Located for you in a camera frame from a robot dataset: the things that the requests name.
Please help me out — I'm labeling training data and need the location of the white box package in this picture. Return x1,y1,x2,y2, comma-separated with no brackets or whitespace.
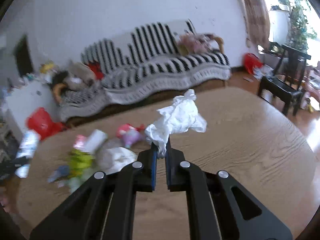
73,129,108,155

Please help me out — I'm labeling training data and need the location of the pink purple plush toy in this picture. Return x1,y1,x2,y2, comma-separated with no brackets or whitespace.
116,124,145,148

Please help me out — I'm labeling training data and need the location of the black wooden stool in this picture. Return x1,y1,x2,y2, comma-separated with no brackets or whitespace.
257,44,311,116

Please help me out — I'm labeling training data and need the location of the white tissue paper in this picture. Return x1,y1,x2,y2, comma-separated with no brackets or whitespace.
145,89,207,158

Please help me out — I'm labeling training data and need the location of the pink clothes pile on sofa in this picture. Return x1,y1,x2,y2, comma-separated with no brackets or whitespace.
174,32,225,56

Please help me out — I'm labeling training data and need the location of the white cabinet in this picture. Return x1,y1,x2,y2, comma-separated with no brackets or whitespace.
3,81,59,142

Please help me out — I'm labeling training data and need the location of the black white striped sofa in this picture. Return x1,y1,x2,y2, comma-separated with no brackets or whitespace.
59,20,231,122

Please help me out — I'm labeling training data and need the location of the green potted plant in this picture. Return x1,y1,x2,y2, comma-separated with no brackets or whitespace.
278,0,317,53

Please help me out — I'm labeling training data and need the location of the blue white crumpled wrapper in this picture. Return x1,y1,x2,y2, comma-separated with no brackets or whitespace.
47,165,70,183

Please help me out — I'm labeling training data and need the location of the green yellow snack bag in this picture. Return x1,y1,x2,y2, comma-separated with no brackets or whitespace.
68,148,95,178

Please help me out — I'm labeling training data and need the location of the brown plush toy on sofa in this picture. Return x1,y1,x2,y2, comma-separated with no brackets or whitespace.
49,62,96,91

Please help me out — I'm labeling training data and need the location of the brown patterned curtain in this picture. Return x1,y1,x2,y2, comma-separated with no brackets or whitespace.
244,0,270,48

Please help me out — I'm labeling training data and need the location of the red bag near curtain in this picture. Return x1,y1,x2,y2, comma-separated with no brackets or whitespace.
243,53,264,75

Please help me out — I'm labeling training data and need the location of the white paper sheet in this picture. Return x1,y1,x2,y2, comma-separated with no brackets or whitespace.
95,147,137,174

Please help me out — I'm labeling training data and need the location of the red plastic bag left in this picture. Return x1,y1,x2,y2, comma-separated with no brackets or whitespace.
26,107,67,140

